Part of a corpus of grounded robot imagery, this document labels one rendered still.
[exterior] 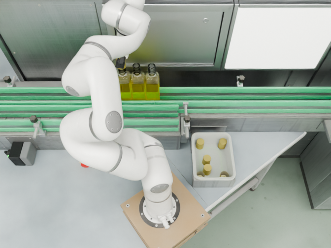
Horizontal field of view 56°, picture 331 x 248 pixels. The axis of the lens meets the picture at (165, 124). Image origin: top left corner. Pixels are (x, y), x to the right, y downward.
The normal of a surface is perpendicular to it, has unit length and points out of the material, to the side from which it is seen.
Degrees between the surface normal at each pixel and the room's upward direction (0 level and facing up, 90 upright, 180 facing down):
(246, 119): 90
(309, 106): 90
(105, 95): 47
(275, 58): 90
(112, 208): 0
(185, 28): 90
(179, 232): 5
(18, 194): 0
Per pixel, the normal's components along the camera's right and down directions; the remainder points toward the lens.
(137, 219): -0.03, -0.61
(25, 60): 0.00, 0.84
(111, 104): 0.78, -0.08
